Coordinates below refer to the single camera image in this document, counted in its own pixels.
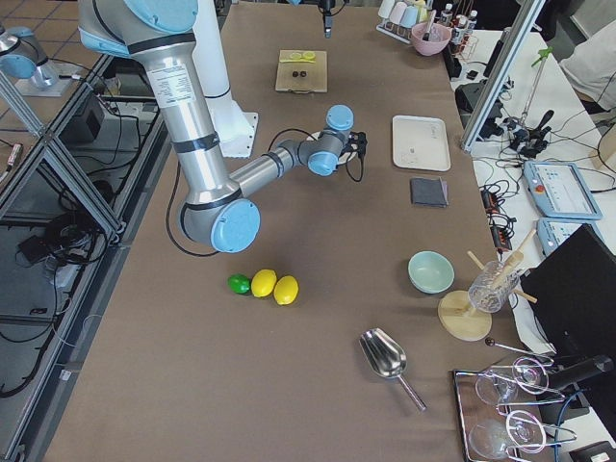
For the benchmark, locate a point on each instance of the wooden cutting board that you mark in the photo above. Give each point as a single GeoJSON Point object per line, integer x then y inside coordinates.
{"type": "Point", "coordinates": [314, 82]}

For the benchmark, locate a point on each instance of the aluminium frame post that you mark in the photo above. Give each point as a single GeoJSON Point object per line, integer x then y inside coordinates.
{"type": "Point", "coordinates": [515, 38]}

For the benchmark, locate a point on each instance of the mint green bowl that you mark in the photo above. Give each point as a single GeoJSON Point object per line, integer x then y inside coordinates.
{"type": "Point", "coordinates": [430, 272]}

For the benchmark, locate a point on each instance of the dark grey folded cloth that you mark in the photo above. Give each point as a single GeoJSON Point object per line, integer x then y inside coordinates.
{"type": "Point", "coordinates": [430, 192]}

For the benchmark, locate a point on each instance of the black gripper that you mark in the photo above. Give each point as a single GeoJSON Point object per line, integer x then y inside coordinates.
{"type": "Point", "coordinates": [327, 23]}
{"type": "Point", "coordinates": [345, 152]}

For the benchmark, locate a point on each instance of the clear textured glass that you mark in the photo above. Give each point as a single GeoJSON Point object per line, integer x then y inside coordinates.
{"type": "Point", "coordinates": [492, 287]}

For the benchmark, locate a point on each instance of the green lime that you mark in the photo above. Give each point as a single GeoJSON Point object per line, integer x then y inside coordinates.
{"type": "Point", "coordinates": [239, 283]}

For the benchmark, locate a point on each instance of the green tipped grabber stick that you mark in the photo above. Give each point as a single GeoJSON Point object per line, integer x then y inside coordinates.
{"type": "Point", "coordinates": [539, 65]}

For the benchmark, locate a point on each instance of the blue teach pendant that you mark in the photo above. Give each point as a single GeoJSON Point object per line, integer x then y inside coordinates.
{"type": "Point", "coordinates": [559, 191]}
{"type": "Point", "coordinates": [552, 232]}

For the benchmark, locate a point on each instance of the black monitor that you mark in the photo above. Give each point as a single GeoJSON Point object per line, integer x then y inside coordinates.
{"type": "Point", "coordinates": [575, 291]}

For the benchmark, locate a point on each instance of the white rectangular tray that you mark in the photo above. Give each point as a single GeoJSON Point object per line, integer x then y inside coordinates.
{"type": "Point", "coordinates": [420, 142]}

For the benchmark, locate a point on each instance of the yellow lemon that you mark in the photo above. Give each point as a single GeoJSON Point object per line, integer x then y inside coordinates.
{"type": "Point", "coordinates": [263, 282]}
{"type": "Point", "coordinates": [286, 290]}

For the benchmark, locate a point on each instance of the metal glass rack tray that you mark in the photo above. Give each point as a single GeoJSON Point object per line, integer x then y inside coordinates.
{"type": "Point", "coordinates": [498, 411]}

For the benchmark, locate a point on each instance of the blue teach pendant upper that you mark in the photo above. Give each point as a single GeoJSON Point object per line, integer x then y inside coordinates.
{"type": "Point", "coordinates": [559, 191]}

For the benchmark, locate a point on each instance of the metal scoop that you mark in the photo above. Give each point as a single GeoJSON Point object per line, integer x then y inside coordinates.
{"type": "Point", "coordinates": [388, 360]}

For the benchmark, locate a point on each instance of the yellow lemon right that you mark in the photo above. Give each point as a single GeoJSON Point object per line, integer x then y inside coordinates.
{"type": "Point", "coordinates": [286, 290]}

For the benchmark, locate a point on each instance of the blue teach pendant lower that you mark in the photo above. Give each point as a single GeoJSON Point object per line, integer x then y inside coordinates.
{"type": "Point", "coordinates": [552, 232]}

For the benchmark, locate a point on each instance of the pink mixing bowl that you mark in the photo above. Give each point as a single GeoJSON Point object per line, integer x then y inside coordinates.
{"type": "Point", "coordinates": [438, 39]}

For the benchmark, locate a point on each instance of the white cup rack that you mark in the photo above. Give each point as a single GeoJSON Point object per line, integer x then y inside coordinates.
{"type": "Point", "coordinates": [396, 31]}

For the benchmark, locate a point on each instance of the wine glass upper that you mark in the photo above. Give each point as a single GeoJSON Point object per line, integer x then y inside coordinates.
{"type": "Point", "coordinates": [501, 383]}

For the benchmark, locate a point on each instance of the wine glass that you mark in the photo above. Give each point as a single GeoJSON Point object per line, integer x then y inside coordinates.
{"type": "Point", "coordinates": [501, 383]}
{"type": "Point", "coordinates": [514, 438]}

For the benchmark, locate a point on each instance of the yellow green lemon squeezer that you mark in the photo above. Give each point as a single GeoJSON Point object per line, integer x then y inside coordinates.
{"type": "Point", "coordinates": [296, 56]}

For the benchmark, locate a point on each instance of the pastel pink cup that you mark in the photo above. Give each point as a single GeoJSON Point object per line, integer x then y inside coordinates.
{"type": "Point", "coordinates": [397, 12]}

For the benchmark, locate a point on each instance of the yellow lemon left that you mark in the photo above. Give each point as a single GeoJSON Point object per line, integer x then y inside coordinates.
{"type": "Point", "coordinates": [263, 282]}

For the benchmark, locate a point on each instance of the wine glass lower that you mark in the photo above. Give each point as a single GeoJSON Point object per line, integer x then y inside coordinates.
{"type": "Point", "coordinates": [514, 438]}

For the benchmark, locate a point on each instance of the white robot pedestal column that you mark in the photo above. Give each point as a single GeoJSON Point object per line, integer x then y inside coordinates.
{"type": "Point", "coordinates": [235, 127]}

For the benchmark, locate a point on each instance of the white round plate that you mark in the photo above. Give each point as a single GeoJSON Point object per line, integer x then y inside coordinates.
{"type": "Point", "coordinates": [343, 154]}

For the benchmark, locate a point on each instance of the wooden cup stand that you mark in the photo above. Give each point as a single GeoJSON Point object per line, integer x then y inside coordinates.
{"type": "Point", "coordinates": [460, 318]}

